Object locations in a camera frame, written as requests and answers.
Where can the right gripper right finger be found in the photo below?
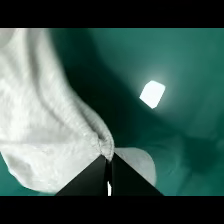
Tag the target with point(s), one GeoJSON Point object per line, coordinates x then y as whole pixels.
{"type": "Point", "coordinates": [130, 183]}

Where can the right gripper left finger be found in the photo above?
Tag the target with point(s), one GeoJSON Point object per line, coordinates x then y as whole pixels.
{"type": "Point", "coordinates": [88, 181]}

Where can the white garment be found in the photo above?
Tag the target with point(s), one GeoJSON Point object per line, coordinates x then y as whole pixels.
{"type": "Point", "coordinates": [43, 126]}

